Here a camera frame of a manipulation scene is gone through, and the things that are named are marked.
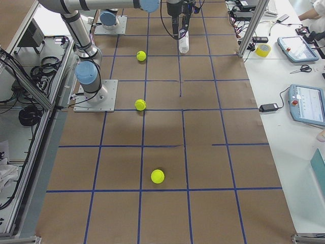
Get tennis ball with black lettering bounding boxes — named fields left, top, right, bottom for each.
left=136, top=50, right=147, bottom=62

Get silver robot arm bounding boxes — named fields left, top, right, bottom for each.
left=99, top=9, right=118, bottom=30
left=39, top=1, right=162, bottom=108

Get yellow tape roll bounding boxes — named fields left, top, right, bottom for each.
left=256, top=44, right=271, bottom=57

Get lower teach pendant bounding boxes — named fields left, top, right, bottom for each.
left=288, top=84, right=324, bottom=127

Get aluminium frame post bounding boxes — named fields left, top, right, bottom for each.
left=237, top=0, right=269, bottom=58

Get tennis ball far right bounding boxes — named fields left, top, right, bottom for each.
left=151, top=169, right=165, bottom=184

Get black power adapter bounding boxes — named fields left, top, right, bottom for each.
left=258, top=103, right=279, bottom=112

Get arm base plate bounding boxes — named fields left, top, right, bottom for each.
left=73, top=79, right=118, bottom=112
left=94, top=15, right=127, bottom=36

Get clear tennis ball can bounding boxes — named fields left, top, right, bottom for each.
left=179, top=29, right=189, bottom=54

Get upper teach pendant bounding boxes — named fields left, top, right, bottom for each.
left=277, top=36, right=319, bottom=63

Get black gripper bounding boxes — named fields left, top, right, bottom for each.
left=167, top=1, right=194, bottom=38

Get black scissors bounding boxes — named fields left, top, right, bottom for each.
left=290, top=65, right=312, bottom=74

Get teach pendant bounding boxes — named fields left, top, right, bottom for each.
left=288, top=84, right=324, bottom=127
left=277, top=36, right=319, bottom=63

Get tennis ball near arm base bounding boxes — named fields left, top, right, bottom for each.
left=135, top=99, right=147, bottom=111

